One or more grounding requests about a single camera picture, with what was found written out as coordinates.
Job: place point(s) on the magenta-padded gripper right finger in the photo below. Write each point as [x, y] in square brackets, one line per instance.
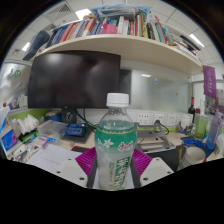
[155, 170]

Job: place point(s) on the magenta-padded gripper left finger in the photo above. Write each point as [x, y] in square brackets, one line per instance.
[71, 170]

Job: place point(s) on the green-labelled clear drink bottle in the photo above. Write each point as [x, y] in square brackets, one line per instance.
[115, 140]

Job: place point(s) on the purple translucent water bottle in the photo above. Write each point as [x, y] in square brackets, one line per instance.
[213, 131]

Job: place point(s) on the black desk mat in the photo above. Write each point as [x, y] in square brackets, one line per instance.
[170, 160]

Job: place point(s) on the white paper sheet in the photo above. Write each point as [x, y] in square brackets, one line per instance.
[53, 156]

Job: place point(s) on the grey metal laptop stand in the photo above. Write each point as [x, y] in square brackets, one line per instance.
[156, 140]

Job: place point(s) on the small blue device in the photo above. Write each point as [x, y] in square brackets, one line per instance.
[75, 129]

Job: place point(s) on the cream patterned ceramic cup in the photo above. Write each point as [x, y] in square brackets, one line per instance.
[195, 156]

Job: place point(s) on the clear plastic box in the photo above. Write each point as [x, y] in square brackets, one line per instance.
[53, 130]

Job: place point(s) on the white tissue pile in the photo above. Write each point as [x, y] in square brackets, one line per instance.
[26, 125]

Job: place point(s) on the dark wine bottle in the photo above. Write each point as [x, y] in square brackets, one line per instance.
[191, 111]

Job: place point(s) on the black computer monitor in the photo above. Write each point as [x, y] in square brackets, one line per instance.
[73, 80]

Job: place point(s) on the purple hanging pennant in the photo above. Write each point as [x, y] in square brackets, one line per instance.
[209, 81]

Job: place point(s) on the white shelf with books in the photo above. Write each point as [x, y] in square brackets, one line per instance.
[126, 46]

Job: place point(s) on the white wall power socket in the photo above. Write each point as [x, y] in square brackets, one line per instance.
[172, 120]
[159, 119]
[143, 118]

